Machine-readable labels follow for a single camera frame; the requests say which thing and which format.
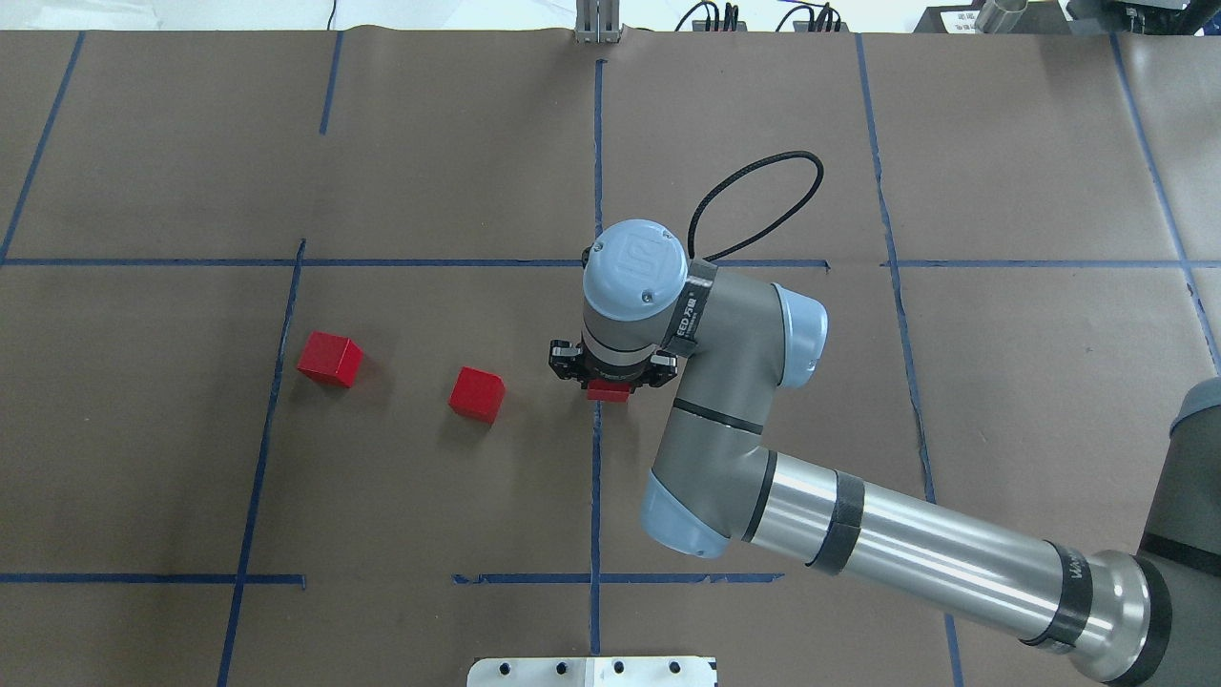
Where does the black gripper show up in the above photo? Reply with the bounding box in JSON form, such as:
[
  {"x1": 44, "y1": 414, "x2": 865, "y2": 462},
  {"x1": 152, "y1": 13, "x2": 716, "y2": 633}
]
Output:
[{"x1": 548, "y1": 340, "x2": 676, "y2": 390}]

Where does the red cube block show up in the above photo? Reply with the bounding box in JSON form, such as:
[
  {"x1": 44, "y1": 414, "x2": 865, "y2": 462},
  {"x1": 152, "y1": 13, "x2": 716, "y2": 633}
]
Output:
[
  {"x1": 448, "y1": 366, "x2": 507, "y2": 425},
  {"x1": 295, "y1": 329, "x2": 363, "y2": 388},
  {"x1": 586, "y1": 379, "x2": 632, "y2": 404}
]

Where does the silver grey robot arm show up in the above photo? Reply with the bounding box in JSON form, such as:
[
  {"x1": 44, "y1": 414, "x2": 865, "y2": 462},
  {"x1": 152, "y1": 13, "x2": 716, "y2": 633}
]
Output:
[{"x1": 591, "y1": 262, "x2": 1212, "y2": 686}]

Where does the brown paper table cover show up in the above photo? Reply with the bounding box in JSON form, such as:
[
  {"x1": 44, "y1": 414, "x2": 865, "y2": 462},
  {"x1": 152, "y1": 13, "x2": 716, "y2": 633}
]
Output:
[{"x1": 2, "y1": 27, "x2": 1219, "y2": 686}]

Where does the metal cup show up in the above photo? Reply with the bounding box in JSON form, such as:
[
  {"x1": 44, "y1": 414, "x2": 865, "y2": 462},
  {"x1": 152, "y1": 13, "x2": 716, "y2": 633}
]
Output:
[{"x1": 974, "y1": 0, "x2": 1029, "y2": 34}]

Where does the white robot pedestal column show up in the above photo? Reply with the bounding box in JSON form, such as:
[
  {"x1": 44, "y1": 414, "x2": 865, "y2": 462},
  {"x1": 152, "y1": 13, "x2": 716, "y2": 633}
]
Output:
[{"x1": 466, "y1": 656, "x2": 720, "y2": 686}]

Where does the aluminium frame post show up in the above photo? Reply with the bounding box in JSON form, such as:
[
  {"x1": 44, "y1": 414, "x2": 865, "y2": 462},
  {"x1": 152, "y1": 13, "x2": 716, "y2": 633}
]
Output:
[{"x1": 574, "y1": 0, "x2": 623, "y2": 44}]

